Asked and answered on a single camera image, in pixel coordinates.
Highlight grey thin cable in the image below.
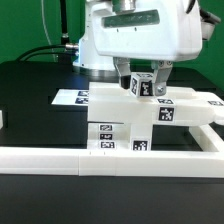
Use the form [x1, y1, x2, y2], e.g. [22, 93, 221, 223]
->
[40, 0, 58, 62]

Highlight white chair back frame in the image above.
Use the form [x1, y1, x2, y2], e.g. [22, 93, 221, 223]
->
[88, 82, 224, 126]

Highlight white tagged nut cube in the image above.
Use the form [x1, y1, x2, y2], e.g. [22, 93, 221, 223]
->
[130, 73, 153, 98]

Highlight white U-shaped fence frame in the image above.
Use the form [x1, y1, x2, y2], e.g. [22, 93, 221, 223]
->
[0, 109, 224, 178]

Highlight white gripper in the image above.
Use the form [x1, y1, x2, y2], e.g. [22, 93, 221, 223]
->
[86, 0, 202, 96]

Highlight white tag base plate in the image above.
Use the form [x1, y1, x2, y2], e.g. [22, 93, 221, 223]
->
[52, 89, 89, 106]

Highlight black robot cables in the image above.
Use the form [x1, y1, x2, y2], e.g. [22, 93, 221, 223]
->
[16, 0, 81, 62]

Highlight white chair seat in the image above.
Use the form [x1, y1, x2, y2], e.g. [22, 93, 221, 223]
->
[124, 124, 153, 152]

